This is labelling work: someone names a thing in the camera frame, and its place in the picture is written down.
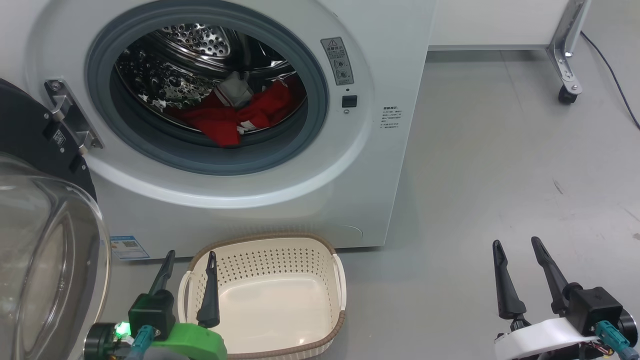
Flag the metal door hinge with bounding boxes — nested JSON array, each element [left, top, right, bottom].
[[44, 78, 105, 151]]

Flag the glass washing machine door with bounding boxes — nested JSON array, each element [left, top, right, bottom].
[[0, 77, 112, 360]]

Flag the stainless steel washing machine drum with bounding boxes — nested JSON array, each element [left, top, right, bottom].
[[115, 22, 308, 148]]

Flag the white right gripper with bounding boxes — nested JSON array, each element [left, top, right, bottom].
[[492, 236, 601, 360]]

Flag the blue energy label sticker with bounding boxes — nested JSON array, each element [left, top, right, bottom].
[[110, 235, 151, 262]]

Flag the teal plug right gripper cable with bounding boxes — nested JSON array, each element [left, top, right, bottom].
[[595, 321, 633, 360]]

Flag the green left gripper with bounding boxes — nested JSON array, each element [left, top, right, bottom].
[[148, 250, 228, 360]]

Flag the teal plug left gripper cable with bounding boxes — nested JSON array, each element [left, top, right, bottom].
[[124, 325, 155, 360]]

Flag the cream perforated laundry basket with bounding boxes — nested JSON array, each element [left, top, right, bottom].
[[177, 232, 347, 360]]

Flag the red garment with white trim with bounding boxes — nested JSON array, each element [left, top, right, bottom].
[[167, 79, 307, 148]]

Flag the grey warning sticker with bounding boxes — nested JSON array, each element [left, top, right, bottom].
[[320, 37, 355, 86]]

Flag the teal plug gripper cable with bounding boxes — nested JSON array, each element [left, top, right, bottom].
[[124, 325, 155, 360], [595, 321, 633, 360]]

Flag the white washing machine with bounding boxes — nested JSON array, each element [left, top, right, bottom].
[[0, 0, 438, 262]]

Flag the white cabinet on caster leg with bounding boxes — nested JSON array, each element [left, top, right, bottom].
[[427, 0, 593, 105]]

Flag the thin black floor cable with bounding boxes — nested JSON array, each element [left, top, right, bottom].
[[580, 31, 640, 131]]

